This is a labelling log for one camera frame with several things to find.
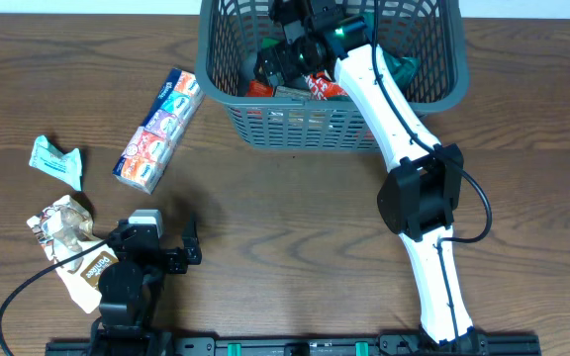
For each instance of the teal wet wipes packet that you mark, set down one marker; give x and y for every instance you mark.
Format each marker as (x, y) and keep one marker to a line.
(66, 167)

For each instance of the colourful tissue multipack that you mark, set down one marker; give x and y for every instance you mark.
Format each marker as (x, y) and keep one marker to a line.
(146, 156)

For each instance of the beige brown snack pouch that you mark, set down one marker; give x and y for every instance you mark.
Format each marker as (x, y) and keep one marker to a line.
(63, 230)

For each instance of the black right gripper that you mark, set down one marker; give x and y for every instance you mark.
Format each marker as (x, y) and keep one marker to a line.
(282, 55)

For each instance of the grey plastic lattice basket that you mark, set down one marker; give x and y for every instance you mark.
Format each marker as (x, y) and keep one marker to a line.
(231, 35)

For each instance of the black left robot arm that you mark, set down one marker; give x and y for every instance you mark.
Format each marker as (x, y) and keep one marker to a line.
(131, 288)

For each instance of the red spaghetti packet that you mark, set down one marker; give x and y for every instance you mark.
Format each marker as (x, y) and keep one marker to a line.
(285, 91)

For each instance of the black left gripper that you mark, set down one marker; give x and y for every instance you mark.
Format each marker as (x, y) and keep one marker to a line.
(176, 258)

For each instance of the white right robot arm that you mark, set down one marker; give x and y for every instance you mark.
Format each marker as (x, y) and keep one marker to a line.
(421, 190)

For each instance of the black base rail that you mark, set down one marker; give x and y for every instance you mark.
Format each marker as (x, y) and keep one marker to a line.
(383, 345)

